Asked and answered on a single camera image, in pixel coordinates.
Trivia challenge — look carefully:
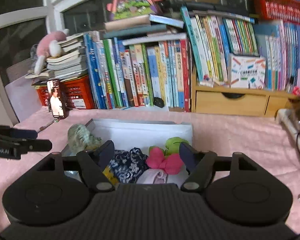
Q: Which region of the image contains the navy floral fabric pouch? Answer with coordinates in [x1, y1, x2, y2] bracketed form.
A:
[108, 148, 149, 183]

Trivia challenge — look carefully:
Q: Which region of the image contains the smartphone on stand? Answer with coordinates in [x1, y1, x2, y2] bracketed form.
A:
[47, 79, 70, 119]

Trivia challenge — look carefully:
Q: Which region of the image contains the white sheet board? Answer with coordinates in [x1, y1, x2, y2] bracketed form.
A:
[5, 76, 42, 128]

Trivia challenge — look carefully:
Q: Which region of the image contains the wooden desktop drawer unit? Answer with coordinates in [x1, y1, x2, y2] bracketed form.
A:
[191, 66, 298, 117]

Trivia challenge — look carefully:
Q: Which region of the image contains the white and blue flat book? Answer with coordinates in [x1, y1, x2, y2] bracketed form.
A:
[148, 14, 185, 28]

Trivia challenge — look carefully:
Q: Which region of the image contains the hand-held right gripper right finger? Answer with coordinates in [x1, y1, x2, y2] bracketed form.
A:
[179, 142, 257, 193]

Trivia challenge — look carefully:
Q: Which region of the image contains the dark teal hardcover book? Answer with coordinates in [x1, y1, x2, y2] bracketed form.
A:
[103, 24, 175, 39]

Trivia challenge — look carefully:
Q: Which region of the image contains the grey striped cord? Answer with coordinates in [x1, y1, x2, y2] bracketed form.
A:
[37, 120, 59, 133]

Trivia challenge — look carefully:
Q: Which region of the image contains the tan hardcover book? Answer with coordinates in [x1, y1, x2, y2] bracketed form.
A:
[104, 15, 152, 32]

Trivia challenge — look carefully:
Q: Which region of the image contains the pink cloth bundle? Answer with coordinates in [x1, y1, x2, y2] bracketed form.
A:
[146, 147, 185, 175]

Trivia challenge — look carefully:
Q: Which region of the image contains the white cardboard box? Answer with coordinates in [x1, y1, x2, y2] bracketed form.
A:
[61, 119, 193, 183]

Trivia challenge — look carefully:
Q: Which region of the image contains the white framed window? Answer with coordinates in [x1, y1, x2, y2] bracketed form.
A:
[0, 0, 120, 128]

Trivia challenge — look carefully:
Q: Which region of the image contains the red plastic basket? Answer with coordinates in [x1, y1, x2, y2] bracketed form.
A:
[253, 0, 300, 27]

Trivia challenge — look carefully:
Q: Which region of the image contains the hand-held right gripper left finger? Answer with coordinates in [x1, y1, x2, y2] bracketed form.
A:
[36, 140, 116, 193]

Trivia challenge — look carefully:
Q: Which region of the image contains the white pencil-print box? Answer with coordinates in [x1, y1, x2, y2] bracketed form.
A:
[227, 54, 267, 89]

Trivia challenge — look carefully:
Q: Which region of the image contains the row of upright books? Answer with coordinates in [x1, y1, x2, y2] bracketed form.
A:
[83, 7, 300, 113]

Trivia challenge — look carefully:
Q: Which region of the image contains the pink plush toy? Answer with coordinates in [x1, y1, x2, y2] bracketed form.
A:
[34, 29, 70, 74]

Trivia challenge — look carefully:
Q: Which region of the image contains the stack of paperback workbooks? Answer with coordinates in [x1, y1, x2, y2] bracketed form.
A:
[25, 31, 89, 80]

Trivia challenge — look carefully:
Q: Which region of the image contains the gold sequin soft pad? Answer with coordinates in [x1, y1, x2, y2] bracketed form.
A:
[102, 166, 119, 183]

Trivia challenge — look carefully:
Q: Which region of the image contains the pink toy house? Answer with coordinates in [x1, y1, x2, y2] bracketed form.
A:
[107, 0, 165, 22]

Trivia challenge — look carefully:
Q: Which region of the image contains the green cloth bundle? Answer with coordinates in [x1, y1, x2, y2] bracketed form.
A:
[149, 137, 190, 157]

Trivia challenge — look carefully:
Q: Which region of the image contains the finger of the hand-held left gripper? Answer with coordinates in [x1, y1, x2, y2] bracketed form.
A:
[0, 124, 38, 139]
[0, 138, 53, 153]

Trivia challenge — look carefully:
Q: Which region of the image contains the white cloth bundle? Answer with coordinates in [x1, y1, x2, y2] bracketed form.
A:
[136, 169, 169, 184]

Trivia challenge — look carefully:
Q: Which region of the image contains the green checked cloth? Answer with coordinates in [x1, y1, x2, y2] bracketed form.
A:
[68, 124, 103, 154]

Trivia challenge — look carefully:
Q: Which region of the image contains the pink tablecloth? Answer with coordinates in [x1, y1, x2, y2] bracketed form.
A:
[0, 105, 300, 233]

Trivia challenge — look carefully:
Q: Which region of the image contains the red plastic crate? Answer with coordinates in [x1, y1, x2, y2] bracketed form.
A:
[37, 75, 95, 110]

